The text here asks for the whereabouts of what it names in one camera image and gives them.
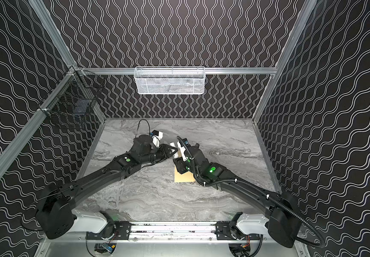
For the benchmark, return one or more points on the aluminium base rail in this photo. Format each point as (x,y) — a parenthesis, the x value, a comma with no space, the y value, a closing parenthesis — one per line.
(247,228)

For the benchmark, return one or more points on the small glue stick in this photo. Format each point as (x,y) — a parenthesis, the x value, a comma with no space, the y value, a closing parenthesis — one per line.
(172,144)

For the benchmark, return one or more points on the black wire basket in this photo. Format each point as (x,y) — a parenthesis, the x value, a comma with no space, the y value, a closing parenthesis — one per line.
(73,107)

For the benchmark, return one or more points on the aluminium corner post left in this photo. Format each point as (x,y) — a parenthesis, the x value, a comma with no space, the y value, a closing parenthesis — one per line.
(49,25)

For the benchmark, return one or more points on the white wire basket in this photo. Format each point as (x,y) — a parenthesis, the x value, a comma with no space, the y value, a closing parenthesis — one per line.
(169,84)

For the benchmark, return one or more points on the aluminium corner post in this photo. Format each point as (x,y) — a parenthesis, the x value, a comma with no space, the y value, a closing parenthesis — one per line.
(49,25)
(293,38)

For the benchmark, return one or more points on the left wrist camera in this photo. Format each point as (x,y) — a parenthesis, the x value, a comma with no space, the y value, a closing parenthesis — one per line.
(156,137)

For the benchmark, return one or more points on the aluminium back crossbar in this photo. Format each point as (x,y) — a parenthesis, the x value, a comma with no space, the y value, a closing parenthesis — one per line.
(183,70)

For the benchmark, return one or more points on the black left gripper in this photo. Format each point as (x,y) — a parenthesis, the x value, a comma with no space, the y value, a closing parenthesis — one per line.
(162,151)

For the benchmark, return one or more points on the tan kraft envelope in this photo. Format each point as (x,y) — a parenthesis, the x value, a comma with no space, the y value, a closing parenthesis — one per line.
(182,173)

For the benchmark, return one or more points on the aluminium corner post right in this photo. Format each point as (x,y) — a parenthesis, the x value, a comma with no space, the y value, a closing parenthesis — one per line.
(293,38)

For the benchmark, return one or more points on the aluminium left side rail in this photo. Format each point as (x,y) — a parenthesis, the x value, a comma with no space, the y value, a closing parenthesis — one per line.
(20,141)

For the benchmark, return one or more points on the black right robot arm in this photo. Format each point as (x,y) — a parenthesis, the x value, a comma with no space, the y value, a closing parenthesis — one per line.
(281,210)

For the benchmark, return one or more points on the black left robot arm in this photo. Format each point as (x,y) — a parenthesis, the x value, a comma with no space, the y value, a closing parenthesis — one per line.
(54,208)

